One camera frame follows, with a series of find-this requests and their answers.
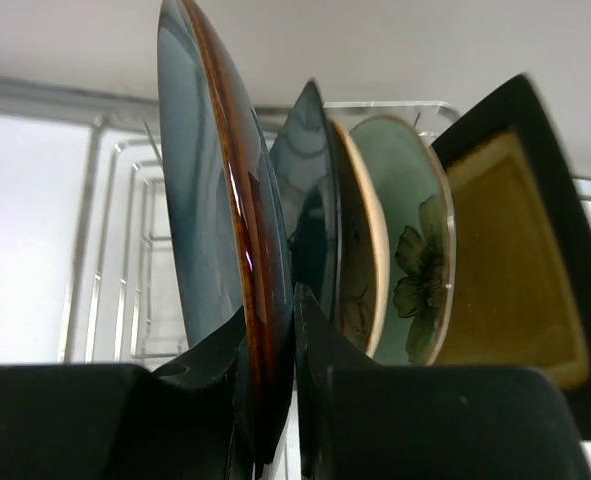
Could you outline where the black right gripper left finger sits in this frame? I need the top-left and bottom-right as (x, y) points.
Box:
(0, 313), (253, 479)

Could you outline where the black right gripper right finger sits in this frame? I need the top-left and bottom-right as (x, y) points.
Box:
(294, 284), (591, 479)

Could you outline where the cream bird painted plate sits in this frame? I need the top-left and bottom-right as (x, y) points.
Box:
(330, 120), (390, 358)

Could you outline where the light green flower plate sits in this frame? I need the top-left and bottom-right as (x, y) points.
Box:
(350, 114), (456, 366)

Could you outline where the square black yellow plate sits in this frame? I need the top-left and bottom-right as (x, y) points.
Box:
(433, 74), (591, 440)

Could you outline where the round teal blossom plate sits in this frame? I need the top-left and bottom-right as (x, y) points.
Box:
(157, 1), (294, 466)

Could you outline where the square dark teal plate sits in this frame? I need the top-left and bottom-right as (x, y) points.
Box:
(270, 79), (342, 322)

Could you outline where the metal wire dish rack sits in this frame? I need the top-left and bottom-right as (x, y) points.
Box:
(57, 99), (591, 364)

